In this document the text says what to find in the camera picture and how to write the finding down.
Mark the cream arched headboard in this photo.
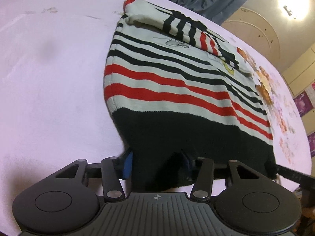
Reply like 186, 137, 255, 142
221, 7, 280, 70

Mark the bright wall lamp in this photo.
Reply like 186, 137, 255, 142
274, 0, 315, 21

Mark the striped knit children sweater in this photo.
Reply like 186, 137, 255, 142
104, 0, 276, 192

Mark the pink floral bed sheet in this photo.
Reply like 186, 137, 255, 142
1, 0, 312, 235

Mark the cream wardrobe with stickers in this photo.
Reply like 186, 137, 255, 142
282, 45, 314, 157

